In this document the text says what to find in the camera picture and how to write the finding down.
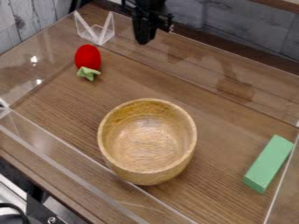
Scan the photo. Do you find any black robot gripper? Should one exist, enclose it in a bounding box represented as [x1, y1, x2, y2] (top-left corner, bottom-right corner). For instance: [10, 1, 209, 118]
[121, 0, 173, 45]

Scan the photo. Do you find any red plush fruit green leaf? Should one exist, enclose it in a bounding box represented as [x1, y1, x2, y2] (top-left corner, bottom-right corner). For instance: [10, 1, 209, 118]
[74, 45, 101, 81]

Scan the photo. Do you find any black clamp and cable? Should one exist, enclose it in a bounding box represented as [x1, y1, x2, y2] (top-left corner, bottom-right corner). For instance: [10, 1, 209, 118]
[0, 193, 68, 224]

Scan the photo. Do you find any wooden bowl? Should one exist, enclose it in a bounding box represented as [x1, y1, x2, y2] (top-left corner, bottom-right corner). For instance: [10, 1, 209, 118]
[97, 98, 197, 186]

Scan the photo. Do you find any clear acrylic corner bracket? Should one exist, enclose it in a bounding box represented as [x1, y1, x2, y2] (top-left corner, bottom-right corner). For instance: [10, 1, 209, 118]
[73, 10, 116, 46]

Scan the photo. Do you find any clear acrylic enclosure wall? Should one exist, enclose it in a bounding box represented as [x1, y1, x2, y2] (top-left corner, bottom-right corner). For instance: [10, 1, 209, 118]
[0, 15, 299, 224]

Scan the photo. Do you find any green foam block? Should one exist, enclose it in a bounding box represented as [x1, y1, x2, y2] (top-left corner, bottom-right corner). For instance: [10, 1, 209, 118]
[242, 135, 294, 194]

